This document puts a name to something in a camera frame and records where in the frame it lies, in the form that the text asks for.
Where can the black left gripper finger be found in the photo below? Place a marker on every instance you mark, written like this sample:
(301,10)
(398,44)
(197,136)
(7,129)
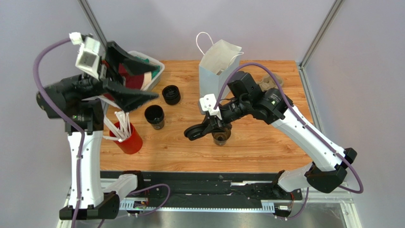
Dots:
(127,99)
(132,65)

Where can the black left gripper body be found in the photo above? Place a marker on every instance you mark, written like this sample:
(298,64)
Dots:
(104,73)

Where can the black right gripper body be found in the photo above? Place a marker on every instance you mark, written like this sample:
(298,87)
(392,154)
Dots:
(214,119)

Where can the brown coffee cup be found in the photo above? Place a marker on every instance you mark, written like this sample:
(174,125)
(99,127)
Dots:
(221,138)

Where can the stack of black cups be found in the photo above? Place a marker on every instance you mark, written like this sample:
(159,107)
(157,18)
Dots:
(154,114)

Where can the white paper bag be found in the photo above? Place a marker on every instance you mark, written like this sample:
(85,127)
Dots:
(216,65)

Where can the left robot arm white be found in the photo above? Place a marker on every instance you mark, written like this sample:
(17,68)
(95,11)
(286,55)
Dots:
(76,100)

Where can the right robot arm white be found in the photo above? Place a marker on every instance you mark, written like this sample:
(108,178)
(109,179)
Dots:
(329,163)

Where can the dark red bucket hat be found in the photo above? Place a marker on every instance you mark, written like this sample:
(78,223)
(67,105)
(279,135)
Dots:
(127,75)

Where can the beige hat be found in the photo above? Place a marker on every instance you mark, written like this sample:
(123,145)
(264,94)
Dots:
(147,81)

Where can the green cloth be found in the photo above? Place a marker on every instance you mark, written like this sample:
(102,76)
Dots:
(156,71)

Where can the white plastic basket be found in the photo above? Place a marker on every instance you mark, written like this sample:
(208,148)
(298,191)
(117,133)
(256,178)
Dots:
(135,82)

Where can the red cup with straws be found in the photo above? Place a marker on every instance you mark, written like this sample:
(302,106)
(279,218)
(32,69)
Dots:
(123,133)

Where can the brown pulp cup carrier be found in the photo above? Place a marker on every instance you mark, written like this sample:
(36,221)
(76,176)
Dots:
(268,83)

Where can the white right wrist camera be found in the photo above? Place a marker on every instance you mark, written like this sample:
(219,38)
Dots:
(207,105)

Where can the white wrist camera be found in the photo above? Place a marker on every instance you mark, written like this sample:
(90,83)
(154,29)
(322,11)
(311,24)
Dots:
(88,59)
(207,105)

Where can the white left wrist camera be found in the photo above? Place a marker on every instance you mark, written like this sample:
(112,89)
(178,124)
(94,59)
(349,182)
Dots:
(88,59)

